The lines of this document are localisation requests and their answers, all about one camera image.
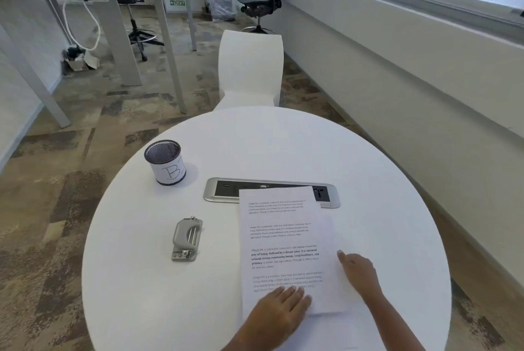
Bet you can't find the person's right hand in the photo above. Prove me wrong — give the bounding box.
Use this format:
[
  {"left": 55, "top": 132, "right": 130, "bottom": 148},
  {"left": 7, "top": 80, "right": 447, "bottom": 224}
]
[{"left": 337, "top": 251, "right": 384, "bottom": 303}]

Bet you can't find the person's left hand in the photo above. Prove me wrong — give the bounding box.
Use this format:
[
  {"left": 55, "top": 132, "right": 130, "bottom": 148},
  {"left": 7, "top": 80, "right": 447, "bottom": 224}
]
[{"left": 242, "top": 285, "right": 313, "bottom": 343}]

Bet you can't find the printed white paper sheet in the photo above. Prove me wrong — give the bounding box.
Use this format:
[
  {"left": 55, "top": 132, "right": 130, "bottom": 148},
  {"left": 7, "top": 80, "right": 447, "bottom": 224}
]
[{"left": 239, "top": 186, "right": 349, "bottom": 319}]

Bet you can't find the person's right forearm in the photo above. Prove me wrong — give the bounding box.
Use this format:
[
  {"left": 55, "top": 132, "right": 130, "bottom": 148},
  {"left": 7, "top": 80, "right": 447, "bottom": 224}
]
[{"left": 362, "top": 290, "right": 417, "bottom": 351}]

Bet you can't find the person's left forearm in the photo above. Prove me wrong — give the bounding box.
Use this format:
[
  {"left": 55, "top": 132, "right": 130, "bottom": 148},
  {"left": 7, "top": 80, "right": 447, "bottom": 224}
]
[{"left": 220, "top": 317, "right": 284, "bottom": 351}]

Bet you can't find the grey metal hole punch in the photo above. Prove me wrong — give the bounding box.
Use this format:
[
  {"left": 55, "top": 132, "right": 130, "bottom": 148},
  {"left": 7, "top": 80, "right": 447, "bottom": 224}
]
[{"left": 171, "top": 217, "right": 204, "bottom": 262}]

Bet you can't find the silver table power socket panel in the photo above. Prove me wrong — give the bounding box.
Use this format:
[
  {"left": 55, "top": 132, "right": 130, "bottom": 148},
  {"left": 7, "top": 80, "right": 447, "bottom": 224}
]
[{"left": 203, "top": 177, "right": 341, "bottom": 209}]

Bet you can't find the black mesh pen holder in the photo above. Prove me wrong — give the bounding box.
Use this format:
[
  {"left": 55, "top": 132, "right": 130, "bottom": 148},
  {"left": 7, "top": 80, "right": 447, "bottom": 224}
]
[{"left": 144, "top": 140, "right": 187, "bottom": 187}]

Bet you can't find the white plastic chair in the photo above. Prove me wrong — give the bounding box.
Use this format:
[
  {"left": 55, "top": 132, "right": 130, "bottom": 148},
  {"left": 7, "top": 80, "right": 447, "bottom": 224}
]
[{"left": 213, "top": 29, "right": 285, "bottom": 112}]

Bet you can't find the open cardboard box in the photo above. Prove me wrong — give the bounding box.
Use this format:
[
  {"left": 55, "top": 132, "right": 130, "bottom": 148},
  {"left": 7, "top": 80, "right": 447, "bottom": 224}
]
[{"left": 61, "top": 47, "right": 101, "bottom": 74}]

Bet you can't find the black stool with foot ring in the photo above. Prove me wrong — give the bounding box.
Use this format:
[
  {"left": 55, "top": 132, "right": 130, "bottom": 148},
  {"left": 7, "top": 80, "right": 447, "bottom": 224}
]
[{"left": 114, "top": 0, "right": 165, "bottom": 62}]

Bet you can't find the white cable loop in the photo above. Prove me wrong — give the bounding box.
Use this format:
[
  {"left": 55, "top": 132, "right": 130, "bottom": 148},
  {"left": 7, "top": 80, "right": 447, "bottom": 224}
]
[{"left": 62, "top": 0, "right": 112, "bottom": 52}]

